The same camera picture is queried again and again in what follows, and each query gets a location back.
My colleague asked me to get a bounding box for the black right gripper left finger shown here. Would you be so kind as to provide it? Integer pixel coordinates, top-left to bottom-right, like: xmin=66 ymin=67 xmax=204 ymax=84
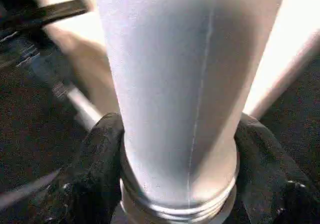
xmin=71 ymin=112 xmax=126 ymax=224

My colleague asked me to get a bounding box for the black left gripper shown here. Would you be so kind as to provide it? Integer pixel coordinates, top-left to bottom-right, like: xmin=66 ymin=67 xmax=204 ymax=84
xmin=0 ymin=0 xmax=95 ymax=101

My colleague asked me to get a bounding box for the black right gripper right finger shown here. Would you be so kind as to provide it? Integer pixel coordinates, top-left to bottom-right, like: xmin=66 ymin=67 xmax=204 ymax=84
xmin=234 ymin=113 xmax=320 ymax=224

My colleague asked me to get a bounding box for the white plastic table leg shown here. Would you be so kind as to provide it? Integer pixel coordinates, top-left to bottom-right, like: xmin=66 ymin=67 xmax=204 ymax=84
xmin=91 ymin=0 xmax=291 ymax=219

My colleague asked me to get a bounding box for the white plastic table top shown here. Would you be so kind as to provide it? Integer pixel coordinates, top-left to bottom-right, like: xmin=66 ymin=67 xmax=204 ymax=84
xmin=29 ymin=0 xmax=320 ymax=224

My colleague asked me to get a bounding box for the black work surface mat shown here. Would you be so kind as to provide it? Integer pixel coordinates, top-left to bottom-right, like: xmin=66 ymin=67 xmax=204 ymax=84
xmin=0 ymin=56 xmax=320 ymax=224

